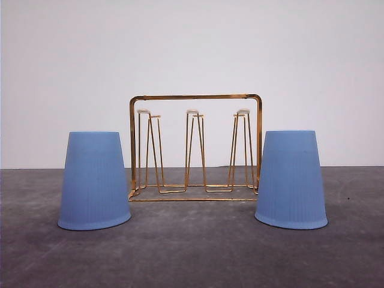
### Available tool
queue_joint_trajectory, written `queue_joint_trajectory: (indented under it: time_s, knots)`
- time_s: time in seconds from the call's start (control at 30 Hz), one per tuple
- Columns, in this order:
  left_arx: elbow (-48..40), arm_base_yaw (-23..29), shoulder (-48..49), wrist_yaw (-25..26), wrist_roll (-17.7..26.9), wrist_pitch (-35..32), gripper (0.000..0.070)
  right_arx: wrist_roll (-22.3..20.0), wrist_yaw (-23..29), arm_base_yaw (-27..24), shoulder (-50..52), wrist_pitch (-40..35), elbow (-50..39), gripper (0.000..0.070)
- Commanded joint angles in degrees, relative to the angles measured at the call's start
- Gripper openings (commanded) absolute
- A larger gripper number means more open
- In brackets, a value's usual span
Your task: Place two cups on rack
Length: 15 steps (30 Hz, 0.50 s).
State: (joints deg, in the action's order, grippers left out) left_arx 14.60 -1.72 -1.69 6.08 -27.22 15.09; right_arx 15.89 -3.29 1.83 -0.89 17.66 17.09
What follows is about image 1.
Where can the gold wire cup rack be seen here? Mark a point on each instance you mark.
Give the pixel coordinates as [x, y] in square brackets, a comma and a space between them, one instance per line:
[196, 147]

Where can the blue ribbed cup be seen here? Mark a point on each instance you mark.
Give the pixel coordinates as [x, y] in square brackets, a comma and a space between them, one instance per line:
[290, 192]
[94, 193]

